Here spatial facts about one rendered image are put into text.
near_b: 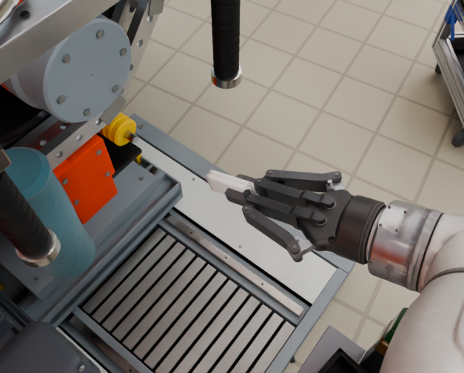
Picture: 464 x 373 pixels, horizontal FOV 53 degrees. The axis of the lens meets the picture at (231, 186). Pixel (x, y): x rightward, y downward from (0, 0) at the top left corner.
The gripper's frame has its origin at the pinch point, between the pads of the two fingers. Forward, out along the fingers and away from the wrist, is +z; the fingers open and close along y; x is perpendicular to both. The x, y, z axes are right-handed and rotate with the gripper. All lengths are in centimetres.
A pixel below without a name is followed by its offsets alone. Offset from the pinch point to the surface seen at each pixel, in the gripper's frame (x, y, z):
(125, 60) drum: -17.6, -1.7, 11.3
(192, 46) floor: 49, -83, 87
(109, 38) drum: -21.8, -0.4, 10.3
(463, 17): 46, -110, -3
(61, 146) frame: -0.6, 3.4, 32.1
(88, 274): 41, 12, 48
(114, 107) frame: 0.6, -8.1, 30.8
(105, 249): 43, 4, 50
